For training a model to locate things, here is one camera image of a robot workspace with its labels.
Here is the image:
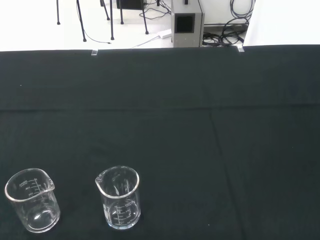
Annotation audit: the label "black bench cloth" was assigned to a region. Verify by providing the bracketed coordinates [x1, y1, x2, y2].
[0, 44, 320, 240]

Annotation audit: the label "white power strip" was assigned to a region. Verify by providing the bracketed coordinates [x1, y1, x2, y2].
[158, 29, 173, 40]

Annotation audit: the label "grey metal cabinet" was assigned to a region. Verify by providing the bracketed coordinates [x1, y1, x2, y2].
[170, 0, 206, 48]

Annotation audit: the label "black tripod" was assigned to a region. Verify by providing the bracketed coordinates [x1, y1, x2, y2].
[118, 0, 150, 35]
[101, 0, 116, 41]
[55, 0, 88, 43]

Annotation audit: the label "pale board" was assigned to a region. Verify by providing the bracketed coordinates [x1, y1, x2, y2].
[243, 0, 320, 48]

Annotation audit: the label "white power cable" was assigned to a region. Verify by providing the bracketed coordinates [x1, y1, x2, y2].
[129, 35, 161, 50]

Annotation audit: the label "thin black floor cable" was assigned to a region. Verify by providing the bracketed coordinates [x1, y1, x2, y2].
[83, 26, 112, 46]

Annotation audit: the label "coiled black cables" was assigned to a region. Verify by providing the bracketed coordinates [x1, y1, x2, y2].
[201, 0, 252, 48]

